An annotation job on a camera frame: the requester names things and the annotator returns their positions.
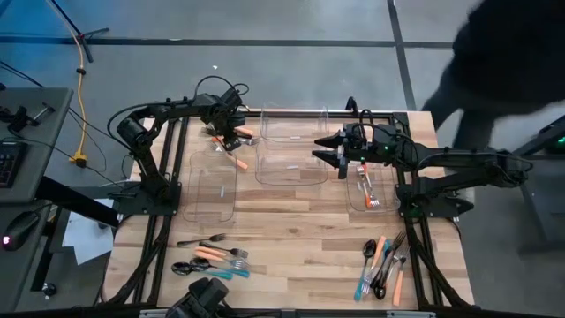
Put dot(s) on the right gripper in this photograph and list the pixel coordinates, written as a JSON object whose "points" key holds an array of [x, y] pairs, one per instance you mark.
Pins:
{"points": [[355, 146]]}

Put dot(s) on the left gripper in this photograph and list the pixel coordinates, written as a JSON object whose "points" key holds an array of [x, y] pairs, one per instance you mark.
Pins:
{"points": [[220, 115]]}

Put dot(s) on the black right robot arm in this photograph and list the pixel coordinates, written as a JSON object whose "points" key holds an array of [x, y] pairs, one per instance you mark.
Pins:
{"points": [[463, 161]]}

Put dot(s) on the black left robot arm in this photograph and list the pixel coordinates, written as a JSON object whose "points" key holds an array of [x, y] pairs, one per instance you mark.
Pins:
{"points": [[141, 132]]}

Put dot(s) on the black auxiliary robot arm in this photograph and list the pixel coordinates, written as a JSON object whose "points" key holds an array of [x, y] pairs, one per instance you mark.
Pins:
{"points": [[198, 296]]}

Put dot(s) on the clear plastic bin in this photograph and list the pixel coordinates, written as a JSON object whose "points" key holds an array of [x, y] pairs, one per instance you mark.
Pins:
{"points": [[388, 194], [207, 203], [293, 128], [287, 174]]}

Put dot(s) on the black table clamp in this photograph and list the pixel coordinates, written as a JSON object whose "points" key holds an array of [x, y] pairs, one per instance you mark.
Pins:
{"points": [[351, 106]]}

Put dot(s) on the black tripod stand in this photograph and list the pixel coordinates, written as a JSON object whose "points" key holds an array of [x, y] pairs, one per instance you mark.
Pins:
{"points": [[87, 50]]}

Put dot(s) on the white paper sheet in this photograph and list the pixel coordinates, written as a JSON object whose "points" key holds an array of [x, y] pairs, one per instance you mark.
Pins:
{"points": [[84, 238]]}

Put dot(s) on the grey desk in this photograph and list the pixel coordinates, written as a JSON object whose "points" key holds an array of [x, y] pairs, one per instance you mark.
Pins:
{"points": [[44, 146]]}

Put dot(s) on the person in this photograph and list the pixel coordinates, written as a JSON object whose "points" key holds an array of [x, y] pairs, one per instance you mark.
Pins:
{"points": [[507, 53]]}

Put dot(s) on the black side table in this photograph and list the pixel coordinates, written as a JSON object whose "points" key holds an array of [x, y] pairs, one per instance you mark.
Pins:
{"points": [[536, 212]]}

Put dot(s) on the black clamp tool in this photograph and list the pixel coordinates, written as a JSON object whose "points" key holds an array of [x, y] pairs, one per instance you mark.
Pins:
{"points": [[20, 119]]}

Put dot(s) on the black keyboard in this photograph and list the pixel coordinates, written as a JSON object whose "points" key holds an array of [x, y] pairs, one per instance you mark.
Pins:
{"points": [[11, 163]]}

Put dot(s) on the black computer mouse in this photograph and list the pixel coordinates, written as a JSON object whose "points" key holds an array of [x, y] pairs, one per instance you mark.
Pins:
{"points": [[22, 227]]}

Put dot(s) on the black round knob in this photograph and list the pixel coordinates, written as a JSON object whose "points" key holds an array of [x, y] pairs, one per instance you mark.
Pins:
{"points": [[49, 289]]}

